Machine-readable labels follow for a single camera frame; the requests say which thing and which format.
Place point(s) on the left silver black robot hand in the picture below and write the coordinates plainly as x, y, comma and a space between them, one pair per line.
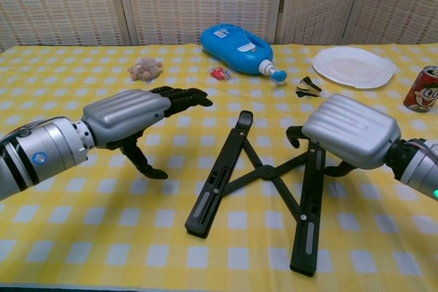
123, 114

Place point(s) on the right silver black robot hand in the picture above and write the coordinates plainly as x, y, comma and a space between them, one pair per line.
356, 131

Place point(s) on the black folding laptop stand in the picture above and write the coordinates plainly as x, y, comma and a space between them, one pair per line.
265, 172

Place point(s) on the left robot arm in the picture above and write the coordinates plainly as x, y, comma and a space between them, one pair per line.
44, 155

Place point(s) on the yellow white checkered tablecloth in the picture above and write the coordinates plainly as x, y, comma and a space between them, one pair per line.
68, 237

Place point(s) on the small beige plush toy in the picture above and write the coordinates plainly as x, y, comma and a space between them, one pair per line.
145, 68

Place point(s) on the white paper plate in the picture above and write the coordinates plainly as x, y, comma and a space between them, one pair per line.
352, 66

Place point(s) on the black and tan clip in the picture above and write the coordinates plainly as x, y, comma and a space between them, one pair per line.
306, 88

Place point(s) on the red cartoon soda can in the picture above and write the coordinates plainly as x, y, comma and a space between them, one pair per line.
422, 90

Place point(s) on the small red candy packet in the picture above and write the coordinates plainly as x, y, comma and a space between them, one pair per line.
219, 73

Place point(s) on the blue detergent pump bottle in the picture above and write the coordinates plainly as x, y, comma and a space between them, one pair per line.
232, 49

